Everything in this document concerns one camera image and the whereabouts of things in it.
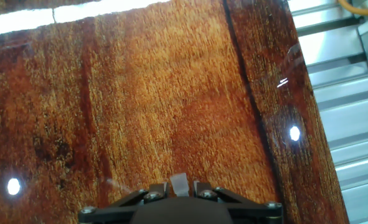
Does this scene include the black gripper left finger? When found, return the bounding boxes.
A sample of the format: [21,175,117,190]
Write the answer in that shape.
[78,182,169,224]

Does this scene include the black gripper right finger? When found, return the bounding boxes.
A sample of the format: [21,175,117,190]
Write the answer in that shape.
[193,182,283,224]

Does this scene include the glossy wood grain board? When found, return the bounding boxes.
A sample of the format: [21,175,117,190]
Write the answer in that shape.
[0,0,349,224]

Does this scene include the orange cable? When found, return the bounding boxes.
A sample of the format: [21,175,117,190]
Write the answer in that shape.
[337,0,368,16]

